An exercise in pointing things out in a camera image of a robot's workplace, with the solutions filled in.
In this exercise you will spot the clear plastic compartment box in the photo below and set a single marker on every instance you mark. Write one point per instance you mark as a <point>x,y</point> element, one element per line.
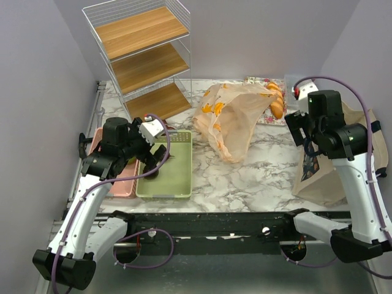
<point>290,80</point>

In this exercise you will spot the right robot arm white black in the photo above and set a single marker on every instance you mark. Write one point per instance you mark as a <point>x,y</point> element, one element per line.
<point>349,147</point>

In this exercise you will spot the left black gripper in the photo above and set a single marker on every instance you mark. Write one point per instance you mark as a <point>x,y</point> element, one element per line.
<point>148,158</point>

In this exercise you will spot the green vegetable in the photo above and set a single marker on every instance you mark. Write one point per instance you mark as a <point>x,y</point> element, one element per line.
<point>131,160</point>

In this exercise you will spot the white wire wooden shelf rack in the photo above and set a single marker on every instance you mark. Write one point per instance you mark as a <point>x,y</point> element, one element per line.
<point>146,48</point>

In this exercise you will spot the black metal base rail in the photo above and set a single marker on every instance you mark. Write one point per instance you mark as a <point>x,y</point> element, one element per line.
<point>210,233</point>

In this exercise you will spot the orange baguette bread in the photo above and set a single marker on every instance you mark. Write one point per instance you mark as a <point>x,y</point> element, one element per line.
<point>277,107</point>

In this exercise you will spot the orange plastic grocery bag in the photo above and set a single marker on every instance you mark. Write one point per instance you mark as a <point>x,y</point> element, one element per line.
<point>227,115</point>

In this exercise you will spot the beige canvas tote bag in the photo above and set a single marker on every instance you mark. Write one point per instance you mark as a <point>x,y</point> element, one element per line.
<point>316,179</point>

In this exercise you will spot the black clamp handle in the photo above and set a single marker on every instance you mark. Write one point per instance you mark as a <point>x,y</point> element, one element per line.
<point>82,142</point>

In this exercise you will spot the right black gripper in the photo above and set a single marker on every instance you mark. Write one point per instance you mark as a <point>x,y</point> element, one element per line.
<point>296,120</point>

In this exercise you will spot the floral pattern tray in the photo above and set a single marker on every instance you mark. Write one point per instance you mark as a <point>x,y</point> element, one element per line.
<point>267,116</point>

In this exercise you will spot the pink plastic basket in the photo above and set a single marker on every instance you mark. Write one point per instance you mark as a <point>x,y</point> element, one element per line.
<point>120,189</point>

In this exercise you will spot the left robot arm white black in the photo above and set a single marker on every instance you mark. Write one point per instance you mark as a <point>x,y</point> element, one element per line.
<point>71,257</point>

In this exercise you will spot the green plastic basket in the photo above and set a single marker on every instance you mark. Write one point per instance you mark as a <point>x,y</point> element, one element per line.
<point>174,179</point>

